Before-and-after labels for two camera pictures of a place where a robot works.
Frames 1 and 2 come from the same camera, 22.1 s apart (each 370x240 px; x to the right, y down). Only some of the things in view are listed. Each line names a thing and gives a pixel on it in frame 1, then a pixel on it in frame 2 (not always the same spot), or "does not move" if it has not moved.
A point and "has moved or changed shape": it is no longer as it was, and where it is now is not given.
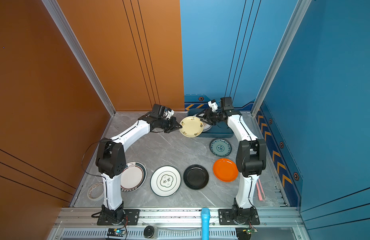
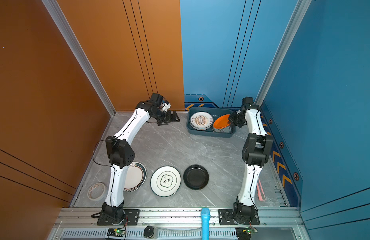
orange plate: (225, 170) has moved or changed shape
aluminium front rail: (179, 223) does not move
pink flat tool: (258, 191) does not move
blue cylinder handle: (205, 220) does not move
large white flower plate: (165, 181) does not move
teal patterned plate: (220, 147) -> (227, 129)
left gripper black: (173, 127) -> (174, 116)
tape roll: (95, 191) does not move
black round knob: (149, 231) does not move
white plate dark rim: (133, 177) does not move
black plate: (196, 177) does not move
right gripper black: (208, 111) -> (232, 119)
